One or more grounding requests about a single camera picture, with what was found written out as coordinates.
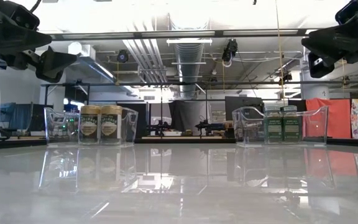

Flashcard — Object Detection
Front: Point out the gray overhead frame beam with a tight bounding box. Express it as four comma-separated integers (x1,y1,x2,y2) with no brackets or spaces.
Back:
50,29,315,42

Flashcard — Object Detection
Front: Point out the silver ceiling duct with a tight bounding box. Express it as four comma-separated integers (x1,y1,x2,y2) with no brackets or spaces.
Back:
174,42,205,100

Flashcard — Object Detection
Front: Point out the yellow hanging cord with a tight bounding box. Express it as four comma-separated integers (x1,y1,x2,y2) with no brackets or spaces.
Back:
274,0,288,108

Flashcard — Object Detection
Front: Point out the white ceiling light fixture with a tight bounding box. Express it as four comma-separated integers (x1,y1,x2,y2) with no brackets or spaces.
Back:
166,38,213,44

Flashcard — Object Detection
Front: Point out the black ceiling spotlight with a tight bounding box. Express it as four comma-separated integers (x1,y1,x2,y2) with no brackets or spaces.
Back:
116,49,130,64
221,38,239,63
278,70,293,86

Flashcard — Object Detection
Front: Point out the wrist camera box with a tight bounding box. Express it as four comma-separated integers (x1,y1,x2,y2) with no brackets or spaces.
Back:
6,1,41,31
334,0,358,26

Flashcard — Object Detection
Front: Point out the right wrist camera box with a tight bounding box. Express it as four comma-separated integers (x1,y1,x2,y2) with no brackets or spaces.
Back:
334,0,358,26

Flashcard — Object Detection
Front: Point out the black draped cloth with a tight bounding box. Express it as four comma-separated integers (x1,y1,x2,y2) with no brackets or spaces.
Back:
168,99,211,133

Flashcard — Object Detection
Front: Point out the green-lid spice jar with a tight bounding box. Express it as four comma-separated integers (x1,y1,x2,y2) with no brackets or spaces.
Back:
264,105,283,144
282,105,301,144

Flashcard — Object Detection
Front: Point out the black background rail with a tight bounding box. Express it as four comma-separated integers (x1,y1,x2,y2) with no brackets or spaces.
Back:
40,80,358,88

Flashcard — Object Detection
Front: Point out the tan-lid spice jar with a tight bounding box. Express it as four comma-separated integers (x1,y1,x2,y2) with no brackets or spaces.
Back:
100,105,124,146
78,105,102,145

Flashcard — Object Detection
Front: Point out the black metal table frame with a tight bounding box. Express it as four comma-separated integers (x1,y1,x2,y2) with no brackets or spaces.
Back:
0,136,358,150

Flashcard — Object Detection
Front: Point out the white ceiling unit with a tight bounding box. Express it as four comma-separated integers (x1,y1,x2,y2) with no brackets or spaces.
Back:
67,42,97,60

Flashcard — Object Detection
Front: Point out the blue cloth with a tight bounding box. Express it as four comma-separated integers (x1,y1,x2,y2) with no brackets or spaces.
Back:
0,102,33,131

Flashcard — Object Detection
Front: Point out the clear plastic bin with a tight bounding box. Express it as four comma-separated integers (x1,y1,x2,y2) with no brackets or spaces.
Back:
231,105,329,147
44,106,139,147

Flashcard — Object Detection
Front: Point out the red cloth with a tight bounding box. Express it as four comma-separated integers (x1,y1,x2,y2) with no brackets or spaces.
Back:
305,98,352,140

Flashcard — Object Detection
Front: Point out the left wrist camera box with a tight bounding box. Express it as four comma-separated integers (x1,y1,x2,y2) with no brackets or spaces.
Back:
6,1,41,31

